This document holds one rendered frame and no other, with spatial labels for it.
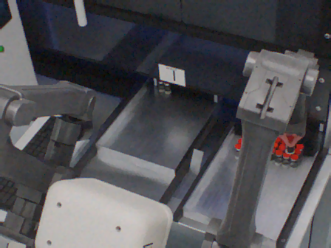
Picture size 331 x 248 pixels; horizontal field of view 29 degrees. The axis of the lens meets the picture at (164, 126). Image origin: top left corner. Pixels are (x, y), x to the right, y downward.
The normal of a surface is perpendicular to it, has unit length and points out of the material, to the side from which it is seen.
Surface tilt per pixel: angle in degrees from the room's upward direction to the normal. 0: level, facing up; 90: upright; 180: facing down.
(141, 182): 0
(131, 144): 0
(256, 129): 86
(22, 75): 90
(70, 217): 48
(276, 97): 19
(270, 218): 0
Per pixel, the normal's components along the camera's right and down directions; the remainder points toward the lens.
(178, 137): -0.07, -0.72
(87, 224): -0.40, -0.02
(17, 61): 0.90, 0.25
